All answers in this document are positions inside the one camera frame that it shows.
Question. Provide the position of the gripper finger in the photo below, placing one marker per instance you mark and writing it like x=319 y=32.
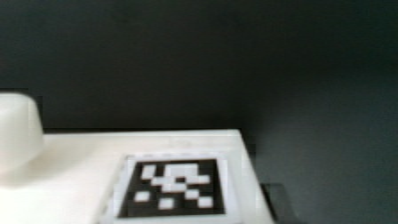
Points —
x=278 y=205

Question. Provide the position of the white drawer box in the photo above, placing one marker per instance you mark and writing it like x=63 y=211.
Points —
x=165 y=177

